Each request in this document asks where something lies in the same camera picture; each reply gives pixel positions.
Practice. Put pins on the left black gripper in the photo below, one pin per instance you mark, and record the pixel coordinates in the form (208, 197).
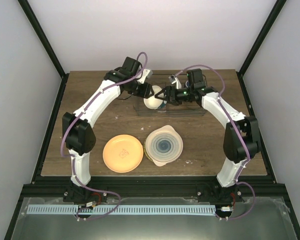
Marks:
(144, 92)

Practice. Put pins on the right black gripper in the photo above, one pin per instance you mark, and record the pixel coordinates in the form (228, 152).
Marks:
(169, 90)

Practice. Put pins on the white ceramic bowl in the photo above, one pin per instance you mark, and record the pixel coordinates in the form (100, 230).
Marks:
(153, 103)

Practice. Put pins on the dark wire dish rack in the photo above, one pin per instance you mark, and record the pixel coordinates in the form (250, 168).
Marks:
(161, 78)

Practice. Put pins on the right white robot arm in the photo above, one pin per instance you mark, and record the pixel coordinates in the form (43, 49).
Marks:
(242, 140)

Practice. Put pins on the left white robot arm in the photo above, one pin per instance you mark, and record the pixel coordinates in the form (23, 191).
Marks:
(78, 136)

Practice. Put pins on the yellow patterned plate underneath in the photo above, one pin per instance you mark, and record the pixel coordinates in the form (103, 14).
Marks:
(145, 151)

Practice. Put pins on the orange plastic plate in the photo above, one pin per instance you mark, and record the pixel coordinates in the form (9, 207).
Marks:
(123, 153)

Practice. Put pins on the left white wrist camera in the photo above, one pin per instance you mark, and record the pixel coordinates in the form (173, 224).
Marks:
(142, 78)

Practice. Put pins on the light blue slotted cable duct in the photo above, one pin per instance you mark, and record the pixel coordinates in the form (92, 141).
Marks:
(67, 209)

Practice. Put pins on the black aluminium frame rail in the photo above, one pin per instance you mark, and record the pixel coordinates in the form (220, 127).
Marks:
(206, 189)

